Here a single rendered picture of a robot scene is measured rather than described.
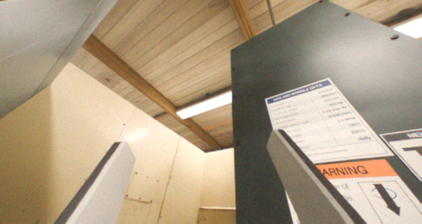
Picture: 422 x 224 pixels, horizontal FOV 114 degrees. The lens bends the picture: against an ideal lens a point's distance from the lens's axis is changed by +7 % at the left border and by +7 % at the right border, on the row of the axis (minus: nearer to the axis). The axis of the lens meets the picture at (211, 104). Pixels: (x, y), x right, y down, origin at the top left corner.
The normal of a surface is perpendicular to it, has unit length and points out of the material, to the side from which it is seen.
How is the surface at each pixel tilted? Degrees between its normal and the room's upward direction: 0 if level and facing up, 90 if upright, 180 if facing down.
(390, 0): 179
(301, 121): 90
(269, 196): 90
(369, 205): 90
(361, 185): 90
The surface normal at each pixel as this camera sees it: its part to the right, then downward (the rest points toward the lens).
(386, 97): -0.54, -0.60
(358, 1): -0.09, 0.73
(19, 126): 0.83, -0.32
